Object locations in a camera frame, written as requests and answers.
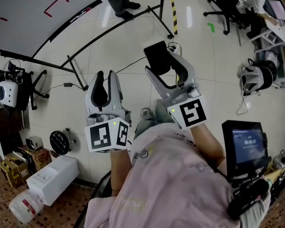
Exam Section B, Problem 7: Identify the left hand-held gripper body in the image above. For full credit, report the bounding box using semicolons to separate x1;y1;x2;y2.
84;109;132;154

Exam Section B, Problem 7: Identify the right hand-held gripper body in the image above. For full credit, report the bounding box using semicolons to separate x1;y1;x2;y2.
161;83;208;131

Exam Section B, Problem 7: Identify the person's right forearm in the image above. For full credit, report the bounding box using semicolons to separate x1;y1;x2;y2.
189;122;227;174

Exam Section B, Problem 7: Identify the person's left forearm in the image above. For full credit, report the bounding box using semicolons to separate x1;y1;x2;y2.
110;148;133;197

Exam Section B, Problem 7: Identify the whiteboard with black wheeled stand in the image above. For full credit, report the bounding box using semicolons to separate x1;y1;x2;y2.
0;0;175;91

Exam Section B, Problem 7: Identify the white power strip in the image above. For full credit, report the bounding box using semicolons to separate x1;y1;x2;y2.
167;41;182;56

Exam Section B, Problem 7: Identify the person's left leg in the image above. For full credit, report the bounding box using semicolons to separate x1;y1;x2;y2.
133;107;159;140

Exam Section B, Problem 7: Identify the black round grille device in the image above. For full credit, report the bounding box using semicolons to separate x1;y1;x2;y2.
49;130;71;156

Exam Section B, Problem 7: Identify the yellow black hazard tape strip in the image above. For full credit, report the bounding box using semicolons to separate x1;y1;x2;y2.
168;0;179;36

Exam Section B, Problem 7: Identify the black chest-mounted monitor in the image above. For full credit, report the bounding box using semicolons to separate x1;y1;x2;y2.
221;120;269;179

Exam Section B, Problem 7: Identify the brown patterned box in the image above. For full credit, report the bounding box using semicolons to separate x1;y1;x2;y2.
26;147;53;171

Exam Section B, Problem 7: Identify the long white box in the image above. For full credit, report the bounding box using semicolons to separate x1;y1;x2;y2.
26;155;80;207

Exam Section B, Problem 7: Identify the black chair with gear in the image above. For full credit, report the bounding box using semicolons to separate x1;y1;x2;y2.
0;59;50;112

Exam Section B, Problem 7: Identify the small white gadget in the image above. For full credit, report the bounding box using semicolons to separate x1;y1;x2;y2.
25;136;44;152

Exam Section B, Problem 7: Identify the white and black headset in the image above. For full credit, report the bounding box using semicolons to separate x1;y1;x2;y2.
238;59;278;97

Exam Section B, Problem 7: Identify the black office chair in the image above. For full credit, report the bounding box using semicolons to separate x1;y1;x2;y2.
203;0;249;36

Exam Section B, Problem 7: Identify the person's light t-shirt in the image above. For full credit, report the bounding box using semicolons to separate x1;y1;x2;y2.
84;122;272;228

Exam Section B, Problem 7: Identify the cardboard box with yellow tape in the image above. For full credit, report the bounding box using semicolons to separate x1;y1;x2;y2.
0;152;30;189

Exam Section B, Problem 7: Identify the desk with white legs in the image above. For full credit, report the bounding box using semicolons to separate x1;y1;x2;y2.
237;0;285;90

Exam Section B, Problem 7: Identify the clear plastic jug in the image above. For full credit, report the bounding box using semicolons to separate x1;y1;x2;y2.
9;190;45;224

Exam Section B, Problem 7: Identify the open laptop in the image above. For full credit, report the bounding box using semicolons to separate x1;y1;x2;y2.
267;0;285;21

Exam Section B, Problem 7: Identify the black floor cable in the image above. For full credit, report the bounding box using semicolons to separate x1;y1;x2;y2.
104;56;147;81

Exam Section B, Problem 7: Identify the white round camera unit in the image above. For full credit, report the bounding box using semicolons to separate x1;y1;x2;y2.
0;79;19;109

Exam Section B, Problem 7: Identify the black rig handle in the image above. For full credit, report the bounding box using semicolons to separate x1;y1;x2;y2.
226;177;271;221

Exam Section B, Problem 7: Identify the small white device with cables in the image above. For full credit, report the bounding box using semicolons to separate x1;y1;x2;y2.
274;150;285;171

